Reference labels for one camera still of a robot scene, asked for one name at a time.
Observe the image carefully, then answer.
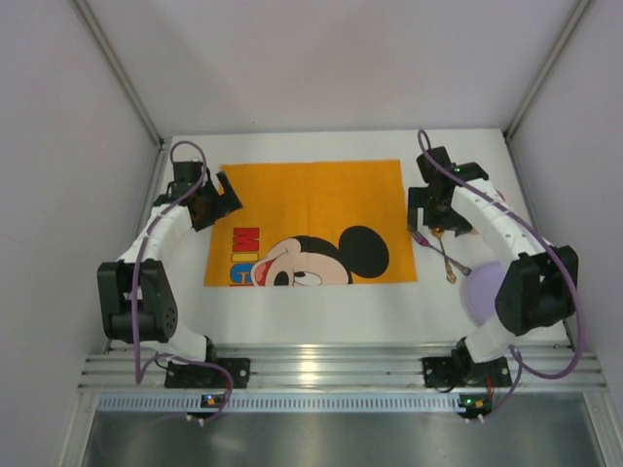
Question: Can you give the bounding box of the orange Mickey Mouse placemat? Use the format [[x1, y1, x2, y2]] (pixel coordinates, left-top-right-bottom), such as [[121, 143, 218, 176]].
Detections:
[[203, 160, 418, 287]]

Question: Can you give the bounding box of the gold spoon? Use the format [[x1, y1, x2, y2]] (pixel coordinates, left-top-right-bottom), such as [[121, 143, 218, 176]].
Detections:
[[411, 232, 472, 276]]

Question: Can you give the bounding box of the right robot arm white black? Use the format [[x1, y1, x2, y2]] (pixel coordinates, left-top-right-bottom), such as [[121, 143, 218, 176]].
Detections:
[[408, 147, 581, 364]]

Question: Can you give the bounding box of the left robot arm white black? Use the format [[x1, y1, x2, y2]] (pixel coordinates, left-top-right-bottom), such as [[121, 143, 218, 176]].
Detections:
[[96, 162, 242, 363]]

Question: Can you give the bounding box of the lilac plate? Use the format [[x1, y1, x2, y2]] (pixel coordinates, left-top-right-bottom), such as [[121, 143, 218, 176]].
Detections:
[[460, 261, 506, 326]]

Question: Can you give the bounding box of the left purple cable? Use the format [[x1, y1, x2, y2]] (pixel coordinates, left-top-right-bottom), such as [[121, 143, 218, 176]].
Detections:
[[133, 140, 235, 423]]

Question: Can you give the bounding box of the purple cable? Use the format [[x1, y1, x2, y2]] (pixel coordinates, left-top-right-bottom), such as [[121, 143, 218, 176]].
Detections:
[[133, 140, 235, 423], [417, 128, 583, 422]]

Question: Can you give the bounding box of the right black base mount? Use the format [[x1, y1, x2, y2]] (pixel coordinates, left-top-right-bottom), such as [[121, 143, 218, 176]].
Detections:
[[421, 356, 512, 391]]

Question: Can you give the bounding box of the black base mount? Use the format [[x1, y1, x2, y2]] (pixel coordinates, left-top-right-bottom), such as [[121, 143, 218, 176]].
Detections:
[[165, 358, 250, 389], [421, 356, 512, 391]]

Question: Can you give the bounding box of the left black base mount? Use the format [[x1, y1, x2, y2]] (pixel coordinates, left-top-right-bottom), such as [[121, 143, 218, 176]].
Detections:
[[165, 358, 250, 389]]

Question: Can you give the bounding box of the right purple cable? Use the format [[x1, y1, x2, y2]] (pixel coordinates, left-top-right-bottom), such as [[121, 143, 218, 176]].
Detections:
[[417, 128, 583, 422]]

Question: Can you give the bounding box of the aluminium rail frame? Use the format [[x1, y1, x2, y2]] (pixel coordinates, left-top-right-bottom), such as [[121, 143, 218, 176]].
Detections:
[[78, 341, 607, 393]]

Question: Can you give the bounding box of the perforated cable duct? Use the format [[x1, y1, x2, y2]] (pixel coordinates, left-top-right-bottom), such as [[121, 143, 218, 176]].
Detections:
[[97, 393, 465, 413]]

